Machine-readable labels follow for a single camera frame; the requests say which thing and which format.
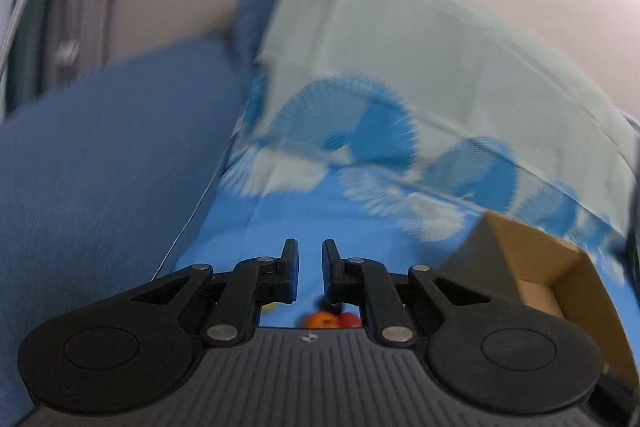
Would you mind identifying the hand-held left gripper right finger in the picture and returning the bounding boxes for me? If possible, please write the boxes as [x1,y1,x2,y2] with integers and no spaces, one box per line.
[321,238,506,348]

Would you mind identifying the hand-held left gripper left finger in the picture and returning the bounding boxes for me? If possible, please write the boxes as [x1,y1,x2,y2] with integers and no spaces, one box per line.
[131,238,301,348]

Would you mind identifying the brown cardboard box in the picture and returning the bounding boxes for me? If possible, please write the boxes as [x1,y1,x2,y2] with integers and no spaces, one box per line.
[440,212,640,388]

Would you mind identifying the small orange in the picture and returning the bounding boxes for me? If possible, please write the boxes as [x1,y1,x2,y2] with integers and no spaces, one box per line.
[305,312,341,329]

